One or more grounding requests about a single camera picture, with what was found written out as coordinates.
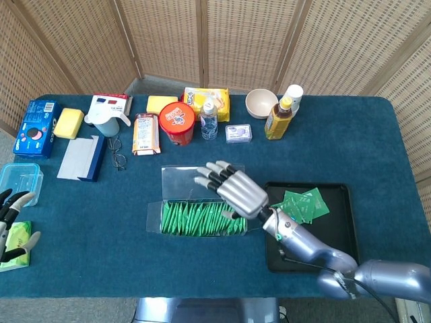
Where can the red instant noodle cup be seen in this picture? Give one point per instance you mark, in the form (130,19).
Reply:
(176,117)

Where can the white cap bottle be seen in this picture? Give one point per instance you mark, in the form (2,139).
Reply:
(294,94)

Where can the black rectangular tray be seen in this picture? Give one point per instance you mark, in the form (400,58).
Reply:
(336,228)

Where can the teal carpet table cover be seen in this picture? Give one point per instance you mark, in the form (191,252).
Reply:
(101,252)

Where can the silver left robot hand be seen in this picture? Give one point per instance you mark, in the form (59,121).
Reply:
(23,196)

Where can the thin-frame eyeglasses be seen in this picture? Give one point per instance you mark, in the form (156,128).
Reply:
(118,161)

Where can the silver-blue right robot arm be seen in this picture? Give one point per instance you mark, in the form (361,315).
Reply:
(303,239)

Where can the yellow sponge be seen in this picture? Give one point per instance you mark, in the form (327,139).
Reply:
(160,103)
(69,122)

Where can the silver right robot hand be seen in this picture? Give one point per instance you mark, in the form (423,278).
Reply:
(242,195)

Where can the green tea packets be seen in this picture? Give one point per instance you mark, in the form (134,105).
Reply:
(188,218)

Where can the clear box of green packets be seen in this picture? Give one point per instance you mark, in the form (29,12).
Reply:
(182,183)

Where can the clear water bottle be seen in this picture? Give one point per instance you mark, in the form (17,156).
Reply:
(208,126)

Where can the white box with 3D glasses print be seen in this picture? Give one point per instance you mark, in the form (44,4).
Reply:
(114,102)

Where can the yellow snack bag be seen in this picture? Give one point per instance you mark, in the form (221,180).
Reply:
(222,101)

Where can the wicker folding screen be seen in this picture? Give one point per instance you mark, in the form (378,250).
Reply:
(235,40)

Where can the tea drink bottle yellow label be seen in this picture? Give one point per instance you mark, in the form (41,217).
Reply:
(276,124)

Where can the orange and white carton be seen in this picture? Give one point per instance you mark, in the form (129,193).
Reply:
(145,134)

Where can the clear blue food container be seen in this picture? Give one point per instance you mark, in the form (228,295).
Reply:
(20,176)

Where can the blue Oreo cookie box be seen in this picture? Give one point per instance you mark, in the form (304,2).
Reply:
(33,134)

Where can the beige bowl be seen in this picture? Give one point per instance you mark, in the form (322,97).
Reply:
(261,104)

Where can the small clear box purple contents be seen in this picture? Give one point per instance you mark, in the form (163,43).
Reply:
(238,133)

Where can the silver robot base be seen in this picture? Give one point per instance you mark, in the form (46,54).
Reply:
(202,311)

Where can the green tissue pack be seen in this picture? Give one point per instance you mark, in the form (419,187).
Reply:
(17,232)

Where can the navy box with white insert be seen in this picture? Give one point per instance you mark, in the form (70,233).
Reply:
(79,158)

